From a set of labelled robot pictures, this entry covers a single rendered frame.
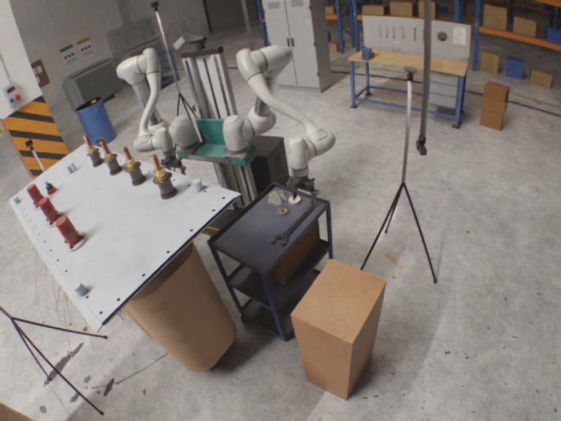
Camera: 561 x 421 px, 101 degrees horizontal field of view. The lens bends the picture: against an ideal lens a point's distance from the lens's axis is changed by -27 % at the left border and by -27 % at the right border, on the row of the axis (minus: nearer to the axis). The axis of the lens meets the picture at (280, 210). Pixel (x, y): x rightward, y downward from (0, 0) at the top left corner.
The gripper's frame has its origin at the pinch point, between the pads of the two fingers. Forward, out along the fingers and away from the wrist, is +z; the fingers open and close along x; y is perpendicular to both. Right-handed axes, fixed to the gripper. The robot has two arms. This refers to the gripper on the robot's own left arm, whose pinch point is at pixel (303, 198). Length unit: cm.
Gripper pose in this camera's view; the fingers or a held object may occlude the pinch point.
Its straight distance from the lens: 180.7
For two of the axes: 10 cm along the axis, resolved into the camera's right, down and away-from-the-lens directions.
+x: -7.8, -3.1, 5.4
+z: 1.5, 7.5, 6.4
